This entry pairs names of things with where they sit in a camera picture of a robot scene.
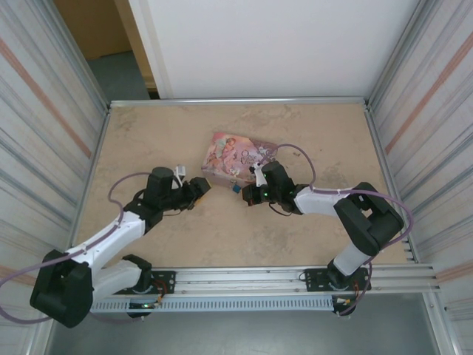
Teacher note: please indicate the pink floral tin box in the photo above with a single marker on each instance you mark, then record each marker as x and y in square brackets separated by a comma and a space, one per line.
[229, 155]

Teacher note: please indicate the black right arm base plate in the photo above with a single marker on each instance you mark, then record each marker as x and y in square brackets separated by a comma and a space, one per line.
[314, 280]

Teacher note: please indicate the small blue padlock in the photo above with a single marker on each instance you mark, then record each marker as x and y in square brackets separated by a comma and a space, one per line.
[235, 189]

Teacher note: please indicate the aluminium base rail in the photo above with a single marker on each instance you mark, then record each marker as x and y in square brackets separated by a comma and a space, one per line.
[240, 277]

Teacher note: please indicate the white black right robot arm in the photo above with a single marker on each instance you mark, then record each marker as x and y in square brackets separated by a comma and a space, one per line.
[354, 222]

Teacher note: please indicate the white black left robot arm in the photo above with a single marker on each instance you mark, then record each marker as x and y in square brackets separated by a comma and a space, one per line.
[111, 236]

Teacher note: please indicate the translucent striped side panel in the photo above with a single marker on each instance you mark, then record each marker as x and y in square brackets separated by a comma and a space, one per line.
[432, 122]
[40, 122]

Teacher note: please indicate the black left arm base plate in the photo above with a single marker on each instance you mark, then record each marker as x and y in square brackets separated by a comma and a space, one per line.
[165, 283]

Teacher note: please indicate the aluminium table frame bar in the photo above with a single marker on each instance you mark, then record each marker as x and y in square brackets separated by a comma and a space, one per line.
[240, 102]
[388, 177]
[90, 177]

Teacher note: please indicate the brown wooden panel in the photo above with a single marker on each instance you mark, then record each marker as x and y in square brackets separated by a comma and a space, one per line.
[92, 26]

